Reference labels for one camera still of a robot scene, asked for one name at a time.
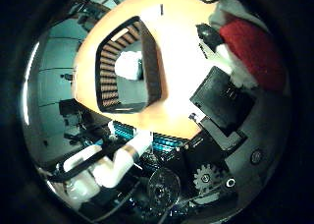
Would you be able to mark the teal plush toy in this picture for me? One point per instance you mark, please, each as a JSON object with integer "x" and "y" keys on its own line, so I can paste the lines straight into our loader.
{"x": 128, "y": 65}

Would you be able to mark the thin black marker strip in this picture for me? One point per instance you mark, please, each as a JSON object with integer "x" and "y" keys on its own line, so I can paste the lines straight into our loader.
{"x": 161, "y": 9}

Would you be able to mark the blue ribbed rack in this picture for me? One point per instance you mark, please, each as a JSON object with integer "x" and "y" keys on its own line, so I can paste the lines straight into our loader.
{"x": 163, "y": 142}

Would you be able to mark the red toy with white dots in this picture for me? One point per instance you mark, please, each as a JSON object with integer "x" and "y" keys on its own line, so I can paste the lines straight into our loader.
{"x": 255, "y": 50}

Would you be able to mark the black plastic mesh basket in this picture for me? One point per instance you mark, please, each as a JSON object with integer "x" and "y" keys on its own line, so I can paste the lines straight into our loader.
{"x": 153, "y": 70}

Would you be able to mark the long white light strip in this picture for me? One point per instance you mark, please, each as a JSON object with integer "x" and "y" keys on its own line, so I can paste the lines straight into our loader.
{"x": 26, "y": 86}

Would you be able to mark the black equipment stand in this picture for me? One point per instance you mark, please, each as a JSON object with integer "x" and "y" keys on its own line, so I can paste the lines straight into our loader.
{"x": 77, "y": 111}

